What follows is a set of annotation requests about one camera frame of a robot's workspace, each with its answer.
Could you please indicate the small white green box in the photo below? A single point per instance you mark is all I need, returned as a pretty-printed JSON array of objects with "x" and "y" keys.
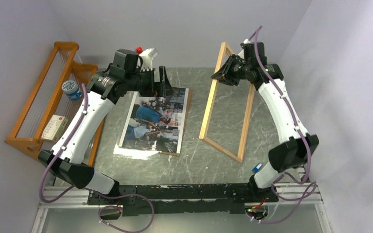
[{"x": 54, "y": 128}]

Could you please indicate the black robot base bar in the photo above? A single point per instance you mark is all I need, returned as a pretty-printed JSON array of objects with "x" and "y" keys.
[{"x": 186, "y": 198}]

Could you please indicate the aluminium rail frame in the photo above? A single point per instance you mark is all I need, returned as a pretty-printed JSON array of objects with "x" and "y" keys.
[{"x": 285, "y": 192}]

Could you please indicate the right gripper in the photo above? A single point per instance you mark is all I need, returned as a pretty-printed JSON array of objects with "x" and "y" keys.
[{"x": 224, "y": 74}]

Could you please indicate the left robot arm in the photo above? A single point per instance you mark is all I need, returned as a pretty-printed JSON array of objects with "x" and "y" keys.
[{"x": 65, "y": 159}]

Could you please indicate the light wooden picture frame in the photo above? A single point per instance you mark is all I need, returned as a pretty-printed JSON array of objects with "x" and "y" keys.
[{"x": 226, "y": 128}]

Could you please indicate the printed photo of people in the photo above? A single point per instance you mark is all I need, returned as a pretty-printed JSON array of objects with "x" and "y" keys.
[{"x": 145, "y": 131}]

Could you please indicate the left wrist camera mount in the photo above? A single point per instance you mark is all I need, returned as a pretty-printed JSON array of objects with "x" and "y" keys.
[{"x": 129, "y": 60}]

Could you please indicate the brown backing board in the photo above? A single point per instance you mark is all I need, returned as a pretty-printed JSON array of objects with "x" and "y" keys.
[{"x": 178, "y": 112}]

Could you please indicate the orange wooden rack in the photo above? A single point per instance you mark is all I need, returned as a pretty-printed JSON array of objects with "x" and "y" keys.
[{"x": 47, "y": 99}]

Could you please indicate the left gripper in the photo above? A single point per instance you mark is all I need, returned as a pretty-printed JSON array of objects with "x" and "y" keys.
[{"x": 157, "y": 89}]

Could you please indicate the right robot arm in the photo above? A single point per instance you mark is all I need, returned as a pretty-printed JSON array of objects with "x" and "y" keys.
[{"x": 296, "y": 144}]

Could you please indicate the small blue clip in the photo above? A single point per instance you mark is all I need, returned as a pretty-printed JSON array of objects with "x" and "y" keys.
[{"x": 257, "y": 167}]

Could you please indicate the blue white round can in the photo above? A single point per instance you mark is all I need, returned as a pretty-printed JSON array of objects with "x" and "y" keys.
[{"x": 72, "y": 90}]

